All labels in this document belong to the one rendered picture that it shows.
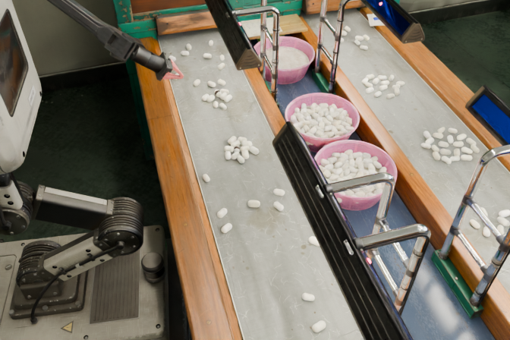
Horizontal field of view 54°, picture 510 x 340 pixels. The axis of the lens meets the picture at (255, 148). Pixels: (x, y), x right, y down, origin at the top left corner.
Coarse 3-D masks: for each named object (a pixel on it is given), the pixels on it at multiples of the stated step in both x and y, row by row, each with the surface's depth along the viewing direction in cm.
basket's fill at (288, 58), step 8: (280, 48) 222; (288, 48) 222; (280, 56) 215; (288, 56) 216; (296, 56) 216; (304, 56) 216; (280, 64) 211; (288, 64) 211; (296, 64) 212; (304, 64) 212
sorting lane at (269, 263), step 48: (192, 48) 219; (192, 96) 193; (240, 96) 193; (192, 144) 173; (240, 144) 173; (240, 192) 156; (288, 192) 156; (240, 240) 143; (288, 240) 143; (240, 288) 131; (288, 288) 131; (336, 288) 131; (288, 336) 122; (336, 336) 122
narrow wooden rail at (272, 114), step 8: (248, 72) 201; (256, 72) 201; (248, 80) 199; (256, 80) 197; (256, 88) 193; (264, 88) 193; (256, 96) 192; (264, 96) 189; (264, 104) 186; (272, 104) 186; (264, 112) 184; (272, 112) 182; (280, 112) 182; (272, 120) 179; (280, 120) 179; (272, 128) 176; (280, 128) 175
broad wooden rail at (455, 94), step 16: (384, 32) 225; (400, 48) 215; (416, 48) 215; (416, 64) 206; (432, 64) 206; (432, 80) 197; (448, 80) 197; (448, 96) 189; (464, 96) 189; (464, 112) 182; (480, 128) 175; (496, 144) 169
